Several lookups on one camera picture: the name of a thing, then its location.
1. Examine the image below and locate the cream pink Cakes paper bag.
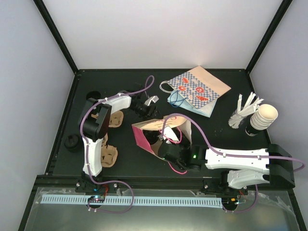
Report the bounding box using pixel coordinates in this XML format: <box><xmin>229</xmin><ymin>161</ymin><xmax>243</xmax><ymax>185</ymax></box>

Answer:
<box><xmin>131</xmin><ymin>114</ymin><xmax>193</xmax><ymax>175</ymax></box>

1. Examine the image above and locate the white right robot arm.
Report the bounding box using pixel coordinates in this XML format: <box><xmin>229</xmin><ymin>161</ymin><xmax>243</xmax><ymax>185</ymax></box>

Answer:
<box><xmin>158</xmin><ymin>142</ymin><xmax>295</xmax><ymax>194</ymax></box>

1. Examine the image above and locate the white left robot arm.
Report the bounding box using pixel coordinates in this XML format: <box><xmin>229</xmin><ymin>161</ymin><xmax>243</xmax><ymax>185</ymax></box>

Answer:
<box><xmin>79</xmin><ymin>91</ymin><xmax>161</xmax><ymax>192</ymax></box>

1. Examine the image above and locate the black open coffee cup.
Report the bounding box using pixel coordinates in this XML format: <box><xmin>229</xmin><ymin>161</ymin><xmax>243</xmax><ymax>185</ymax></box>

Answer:
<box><xmin>86</xmin><ymin>91</ymin><xmax>101</xmax><ymax>104</ymax></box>

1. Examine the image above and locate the black coffee cup with lid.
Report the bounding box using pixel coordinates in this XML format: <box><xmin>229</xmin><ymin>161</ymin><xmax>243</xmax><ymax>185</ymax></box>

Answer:
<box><xmin>64</xmin><ymin>134</ymin><xmax>83</xmax><ymax>153</ymax></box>

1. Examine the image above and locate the light blue paper bag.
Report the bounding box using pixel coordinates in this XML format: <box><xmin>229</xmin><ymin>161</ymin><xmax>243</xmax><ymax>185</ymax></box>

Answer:
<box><xmin>167</xmin><ymin>90</ymin><xmax>217</xmax><ymax>118</ymax></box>

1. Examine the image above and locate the blue checkered bakery paper bag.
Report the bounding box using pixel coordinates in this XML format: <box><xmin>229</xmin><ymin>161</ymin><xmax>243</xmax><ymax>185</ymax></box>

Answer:
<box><xmin>161</xmin><ymin>66</ymin><xmax>231</xmax><ymax>109</ymax></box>

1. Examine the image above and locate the tall white paper cup stack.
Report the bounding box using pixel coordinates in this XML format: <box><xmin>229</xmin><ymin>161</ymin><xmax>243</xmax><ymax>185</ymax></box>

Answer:
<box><xmin>250</xmin><ymin>104</ymin><xmax>278</xmax><ymax>130</ymax></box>

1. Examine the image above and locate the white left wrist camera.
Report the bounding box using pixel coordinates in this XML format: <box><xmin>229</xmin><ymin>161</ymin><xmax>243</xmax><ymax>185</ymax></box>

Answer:
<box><xmin>144</xmin><ymin>96</ymin><xmax>159</xmax><ymax>106</ymax></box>

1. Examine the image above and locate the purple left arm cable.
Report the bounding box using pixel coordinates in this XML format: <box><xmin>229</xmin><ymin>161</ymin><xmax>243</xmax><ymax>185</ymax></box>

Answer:
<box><xmin>79</xmin><ymin>76</ymin><xmax>155</xmax><ymax>186</ymax></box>

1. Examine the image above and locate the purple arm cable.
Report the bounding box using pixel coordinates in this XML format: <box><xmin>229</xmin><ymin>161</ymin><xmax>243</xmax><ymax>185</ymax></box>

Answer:
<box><xmin>161</xmin><ymin>114</ymin><xmax>306</xmax><ymax>171</ymax></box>
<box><xmin>79</xmin><ymin>76</ymin><xmax>155</xmax><ymax>186</ymax></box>

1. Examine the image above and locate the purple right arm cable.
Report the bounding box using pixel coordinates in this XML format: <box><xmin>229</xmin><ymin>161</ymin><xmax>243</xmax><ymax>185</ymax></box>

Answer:
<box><xmin>161</xmin><ymin>114</ymin><xmax>306</xmax><ymax>171</ymax></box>

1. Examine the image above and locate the white slotted cable rail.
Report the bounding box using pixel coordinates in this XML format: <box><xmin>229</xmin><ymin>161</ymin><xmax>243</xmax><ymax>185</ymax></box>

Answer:
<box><xmin>40</xmin><ymin>194</ymin><xmax>223</xmax><ymax>208</ymax></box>

